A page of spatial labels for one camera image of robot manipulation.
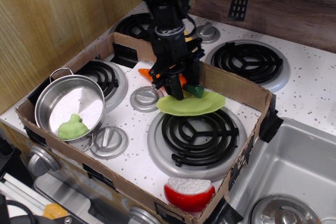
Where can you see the hanging metal spatula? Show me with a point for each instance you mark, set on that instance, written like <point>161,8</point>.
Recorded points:
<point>237,11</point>

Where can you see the yellow toy corn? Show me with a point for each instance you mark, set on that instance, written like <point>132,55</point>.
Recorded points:
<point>189,36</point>

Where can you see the silver stove knob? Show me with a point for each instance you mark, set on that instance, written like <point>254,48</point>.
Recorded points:
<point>145,99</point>
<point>208,33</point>
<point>109,142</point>

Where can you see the red bowl of rice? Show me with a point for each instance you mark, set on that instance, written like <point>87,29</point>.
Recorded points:
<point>189,195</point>

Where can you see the orange toy carrot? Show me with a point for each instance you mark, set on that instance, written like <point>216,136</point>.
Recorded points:
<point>195,90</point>

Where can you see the silver oven knob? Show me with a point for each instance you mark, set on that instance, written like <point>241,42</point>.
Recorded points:
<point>41,162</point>
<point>140,216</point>

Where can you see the black burner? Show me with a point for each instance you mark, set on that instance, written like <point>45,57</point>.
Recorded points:
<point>256,61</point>
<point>198,147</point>
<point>135,25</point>
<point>110,78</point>

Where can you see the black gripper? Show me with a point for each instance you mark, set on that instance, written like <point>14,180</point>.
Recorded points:
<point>174,56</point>

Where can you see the front right black burner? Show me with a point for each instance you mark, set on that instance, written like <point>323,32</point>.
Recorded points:
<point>198,147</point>

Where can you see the silver metal pot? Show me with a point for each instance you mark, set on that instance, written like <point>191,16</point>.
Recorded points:
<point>72,99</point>

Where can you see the front left black burner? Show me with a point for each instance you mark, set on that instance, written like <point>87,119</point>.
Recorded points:
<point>110,78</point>

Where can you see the silver sink drain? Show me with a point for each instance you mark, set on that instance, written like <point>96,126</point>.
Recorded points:
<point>282,208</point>

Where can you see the green toy vegetable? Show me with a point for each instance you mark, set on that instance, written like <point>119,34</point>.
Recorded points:
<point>72,129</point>

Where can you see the silver oven knob right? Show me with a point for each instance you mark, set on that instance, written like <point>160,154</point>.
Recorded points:
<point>140,216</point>

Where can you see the brown cardboard fence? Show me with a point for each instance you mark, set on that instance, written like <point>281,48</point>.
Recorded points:
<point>133,174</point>

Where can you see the back left black burner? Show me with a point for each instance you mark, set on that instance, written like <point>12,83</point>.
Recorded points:
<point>135,25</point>

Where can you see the silver back stove knob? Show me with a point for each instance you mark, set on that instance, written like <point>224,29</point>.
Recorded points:
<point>208,33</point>

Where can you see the back right black burner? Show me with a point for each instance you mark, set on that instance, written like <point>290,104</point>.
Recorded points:
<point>256,61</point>

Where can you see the stainless steel sink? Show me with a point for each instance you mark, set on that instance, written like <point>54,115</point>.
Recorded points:
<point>299,161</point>

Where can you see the silver oven knob left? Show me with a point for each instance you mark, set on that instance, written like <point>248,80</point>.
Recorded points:
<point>41,162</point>

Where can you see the light green toy plate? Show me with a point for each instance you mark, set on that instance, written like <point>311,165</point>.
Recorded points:
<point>191,105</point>

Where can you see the silver front stove knob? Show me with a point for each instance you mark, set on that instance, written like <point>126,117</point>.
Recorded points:
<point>109,142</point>

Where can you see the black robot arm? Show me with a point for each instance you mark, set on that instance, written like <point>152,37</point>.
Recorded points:
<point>168,14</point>

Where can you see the silver centre stove knob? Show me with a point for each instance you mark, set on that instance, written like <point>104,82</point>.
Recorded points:
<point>145,99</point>

